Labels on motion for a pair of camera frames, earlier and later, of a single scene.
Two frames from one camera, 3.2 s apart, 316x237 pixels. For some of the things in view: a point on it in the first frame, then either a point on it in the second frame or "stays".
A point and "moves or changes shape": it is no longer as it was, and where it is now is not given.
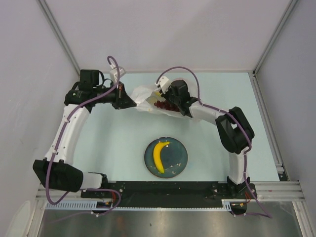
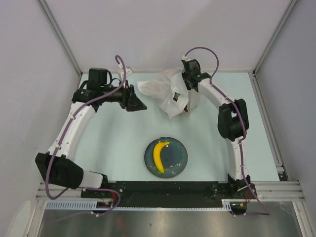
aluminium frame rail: (266, 192) stays
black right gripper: (166, 95) → (183, 73)
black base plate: (173, 192) stays
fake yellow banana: (157, 149) stays
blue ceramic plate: (174, 157) stays
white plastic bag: (145, 97) moves or changes shape
